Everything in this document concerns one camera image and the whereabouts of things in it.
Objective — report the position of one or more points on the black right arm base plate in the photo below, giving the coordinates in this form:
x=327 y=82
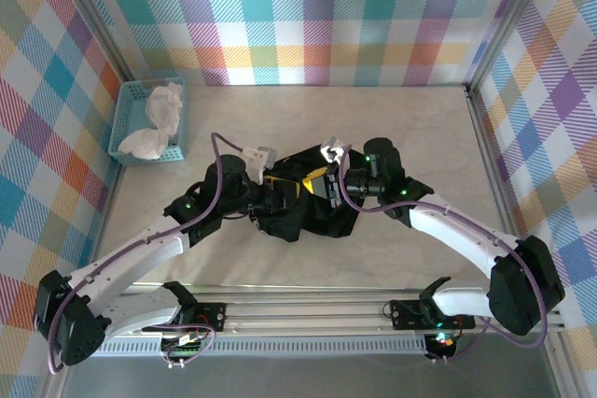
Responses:
x=405 y=314

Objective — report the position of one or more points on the aluminium frame post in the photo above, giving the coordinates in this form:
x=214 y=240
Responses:
x=100 y=30
x=508 y=20

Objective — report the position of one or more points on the aluminium mounting rail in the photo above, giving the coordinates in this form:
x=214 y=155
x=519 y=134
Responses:
x=303 y=316

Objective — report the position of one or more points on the crumpled white cloth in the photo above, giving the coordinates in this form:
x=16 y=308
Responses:
x=161 y=104

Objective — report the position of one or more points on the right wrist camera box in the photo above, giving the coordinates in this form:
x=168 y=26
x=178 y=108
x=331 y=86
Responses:
x=332 y=150

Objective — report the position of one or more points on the aluminium table side rail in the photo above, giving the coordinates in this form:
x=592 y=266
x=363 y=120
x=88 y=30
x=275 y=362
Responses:
x=114 y=183
x=494 y=174

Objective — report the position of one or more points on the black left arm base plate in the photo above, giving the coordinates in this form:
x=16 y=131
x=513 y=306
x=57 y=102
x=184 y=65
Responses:
x=210 y=311

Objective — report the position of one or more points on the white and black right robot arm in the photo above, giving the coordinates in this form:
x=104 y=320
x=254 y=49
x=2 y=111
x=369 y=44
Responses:
x=462 y=230

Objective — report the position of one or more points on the aluminium frame leg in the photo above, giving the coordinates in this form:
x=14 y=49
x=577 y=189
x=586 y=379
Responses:
x=53 y=386
x=557 y=365

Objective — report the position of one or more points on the black t-shirt with floral print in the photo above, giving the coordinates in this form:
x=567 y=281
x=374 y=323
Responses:
x=317 y=221

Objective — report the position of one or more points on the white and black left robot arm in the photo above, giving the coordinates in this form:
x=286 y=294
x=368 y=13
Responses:
x=135 y=256

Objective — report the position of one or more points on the blue plastic basket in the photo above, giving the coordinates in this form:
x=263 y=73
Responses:
x=122 y=123

